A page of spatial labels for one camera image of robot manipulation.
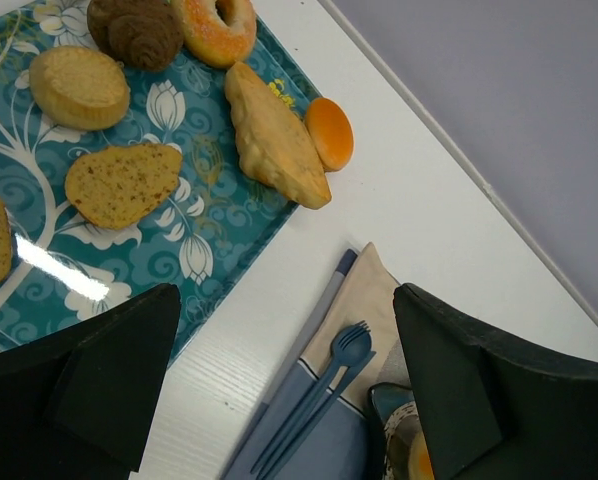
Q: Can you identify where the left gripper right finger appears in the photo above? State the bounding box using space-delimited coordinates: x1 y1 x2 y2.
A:
393 283 598 479

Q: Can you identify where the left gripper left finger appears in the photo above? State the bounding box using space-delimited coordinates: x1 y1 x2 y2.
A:
0 284 180 479

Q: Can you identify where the twisted orange glazed bread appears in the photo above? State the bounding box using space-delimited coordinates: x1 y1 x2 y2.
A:
408 431 434 480

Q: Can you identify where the oval bread slice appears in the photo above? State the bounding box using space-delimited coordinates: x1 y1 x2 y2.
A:
65 143 183 230

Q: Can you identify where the blue plastic chopstick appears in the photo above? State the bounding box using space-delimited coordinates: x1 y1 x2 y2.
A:
258 351 375 479

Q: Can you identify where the blue plastic spork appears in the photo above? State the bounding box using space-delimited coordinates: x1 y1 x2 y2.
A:
250 321 371 478

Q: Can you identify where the blue beige placemat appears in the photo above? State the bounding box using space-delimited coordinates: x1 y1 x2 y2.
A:
218 241 415 480

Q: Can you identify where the teal floral tray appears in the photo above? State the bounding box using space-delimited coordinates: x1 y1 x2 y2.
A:
0 1 294 351

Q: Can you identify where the round yellow cake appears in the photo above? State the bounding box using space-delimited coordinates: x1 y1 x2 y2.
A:
29 45 130 131

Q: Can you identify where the small round orange bun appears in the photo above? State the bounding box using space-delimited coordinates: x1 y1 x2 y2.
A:
304 97 354 172

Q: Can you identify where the tan turnover pastry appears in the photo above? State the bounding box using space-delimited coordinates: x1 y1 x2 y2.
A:
224 62 332 210

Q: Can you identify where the chocolate croissant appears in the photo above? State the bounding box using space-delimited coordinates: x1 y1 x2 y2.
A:
87 0 184 72

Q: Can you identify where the sugared ring donut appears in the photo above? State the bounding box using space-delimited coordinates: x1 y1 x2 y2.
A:
170 0 257 69

